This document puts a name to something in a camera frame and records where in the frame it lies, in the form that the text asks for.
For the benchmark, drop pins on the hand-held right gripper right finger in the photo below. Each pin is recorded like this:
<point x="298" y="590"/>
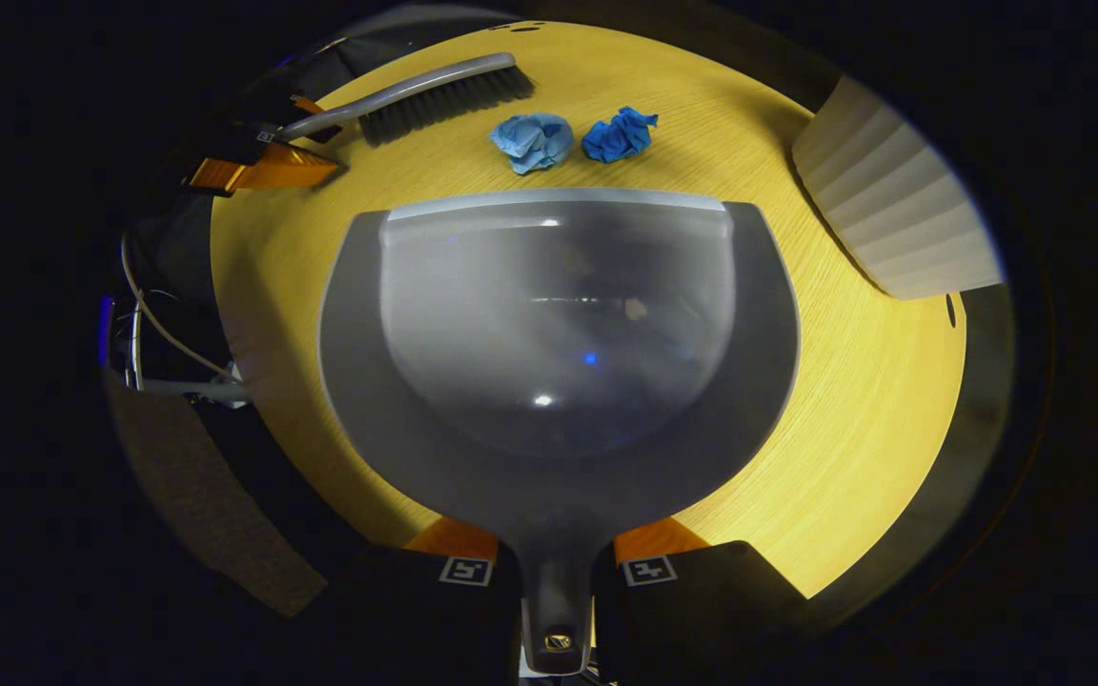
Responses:
<point x="692" y="619"/>

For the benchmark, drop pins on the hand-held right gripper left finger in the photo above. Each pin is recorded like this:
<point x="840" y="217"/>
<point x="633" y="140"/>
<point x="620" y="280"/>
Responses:
<point x="416" y="619"/>

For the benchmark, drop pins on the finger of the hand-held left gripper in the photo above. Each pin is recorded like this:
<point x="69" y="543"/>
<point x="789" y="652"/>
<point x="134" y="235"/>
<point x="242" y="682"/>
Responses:
<point x="263" y="170"/>
<point x="325" y="129"/>

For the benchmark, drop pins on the small grey broom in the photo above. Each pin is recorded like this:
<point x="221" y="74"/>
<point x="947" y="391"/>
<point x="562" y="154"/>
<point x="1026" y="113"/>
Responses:
<point x="435" y="100"/>

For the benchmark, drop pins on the light blue paper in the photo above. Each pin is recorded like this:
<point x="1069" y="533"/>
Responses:
<point x="532" y="143"/>

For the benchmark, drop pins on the grey dustpan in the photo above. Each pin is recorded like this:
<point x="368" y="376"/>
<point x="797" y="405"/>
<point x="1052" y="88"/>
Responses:
<point x="559" y="333"/>

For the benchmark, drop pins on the white ribbed garbage bin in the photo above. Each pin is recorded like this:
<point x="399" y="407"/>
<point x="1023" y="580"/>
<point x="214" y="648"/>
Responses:
<point x="892" y="200"/>

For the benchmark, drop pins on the wooden desktop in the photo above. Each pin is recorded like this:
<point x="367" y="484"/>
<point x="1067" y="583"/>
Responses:
<point x="844" y="429"/>

